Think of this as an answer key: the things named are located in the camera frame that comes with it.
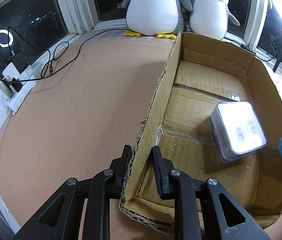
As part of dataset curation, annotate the white rectangular tin box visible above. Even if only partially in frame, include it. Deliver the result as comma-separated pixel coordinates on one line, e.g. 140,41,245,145
209,102,267,163

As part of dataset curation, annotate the large penguin plush toy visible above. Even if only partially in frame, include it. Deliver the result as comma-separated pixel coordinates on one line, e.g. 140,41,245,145
123,0,193,40

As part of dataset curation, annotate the small penguin plush toy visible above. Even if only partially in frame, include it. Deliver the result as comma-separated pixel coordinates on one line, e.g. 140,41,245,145
189,0,240,40

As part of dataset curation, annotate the black cable on floor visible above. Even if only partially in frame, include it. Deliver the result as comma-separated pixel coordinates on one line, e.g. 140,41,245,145
0,26,129,84

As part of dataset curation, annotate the white power strip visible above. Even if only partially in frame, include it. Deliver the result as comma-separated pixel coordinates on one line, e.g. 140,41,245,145
8,66,37,115

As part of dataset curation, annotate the brown cardboard box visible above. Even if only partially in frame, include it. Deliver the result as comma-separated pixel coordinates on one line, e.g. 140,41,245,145
119,33,282,239

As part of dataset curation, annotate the white power adapter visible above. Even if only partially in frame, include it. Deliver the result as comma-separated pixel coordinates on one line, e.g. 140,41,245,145
2,62,20,79

